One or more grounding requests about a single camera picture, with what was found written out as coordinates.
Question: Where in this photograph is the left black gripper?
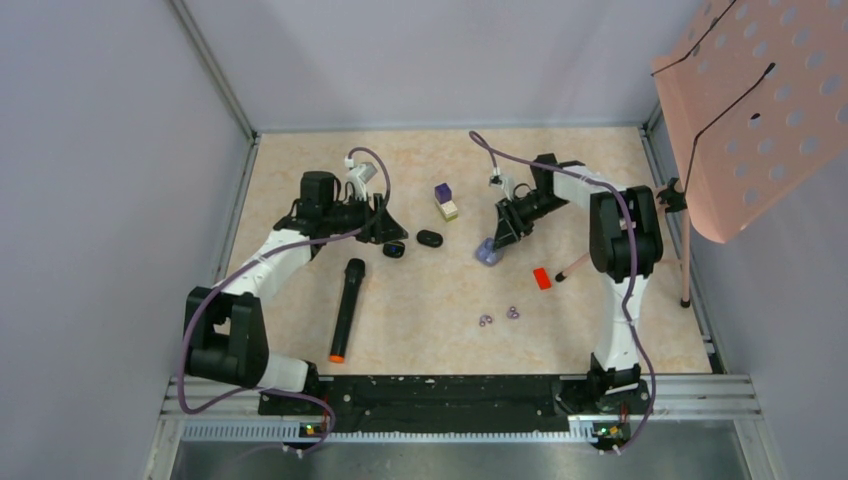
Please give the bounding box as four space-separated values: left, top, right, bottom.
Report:
323 190 407 244

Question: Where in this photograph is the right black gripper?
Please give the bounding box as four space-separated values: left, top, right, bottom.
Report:
492 192 570 252

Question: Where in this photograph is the small black earbud case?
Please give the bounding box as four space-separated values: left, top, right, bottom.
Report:
382 241 406 259

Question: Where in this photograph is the silver lilac oval case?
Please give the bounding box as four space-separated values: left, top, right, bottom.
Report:
474 237 505 267

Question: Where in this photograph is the oval black charging case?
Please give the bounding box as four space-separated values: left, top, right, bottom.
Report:
416 229 444 248

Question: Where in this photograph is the red block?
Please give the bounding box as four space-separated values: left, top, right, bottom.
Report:
533 267 552 290

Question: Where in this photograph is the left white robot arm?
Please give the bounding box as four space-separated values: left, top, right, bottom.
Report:
183 162 408 414

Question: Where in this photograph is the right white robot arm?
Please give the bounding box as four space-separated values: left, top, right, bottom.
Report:
490 154 664 412

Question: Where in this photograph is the black microphone orange end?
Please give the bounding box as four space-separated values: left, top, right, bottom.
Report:
328 258 366 364

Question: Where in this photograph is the purple white green brick stack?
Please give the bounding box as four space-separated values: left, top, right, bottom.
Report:
434 183 459 222

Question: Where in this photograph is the pink perforated music stand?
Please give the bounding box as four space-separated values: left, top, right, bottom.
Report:
545 1 847 313

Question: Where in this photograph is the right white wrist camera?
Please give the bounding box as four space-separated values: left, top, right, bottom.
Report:
489 167 516 200

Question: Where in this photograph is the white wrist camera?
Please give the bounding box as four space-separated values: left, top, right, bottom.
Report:
489 167 516 200
344 157 377 201

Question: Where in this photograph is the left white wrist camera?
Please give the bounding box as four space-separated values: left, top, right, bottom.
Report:
344 157 377 201

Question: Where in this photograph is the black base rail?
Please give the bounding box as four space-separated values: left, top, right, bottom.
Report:
258 375 652 434

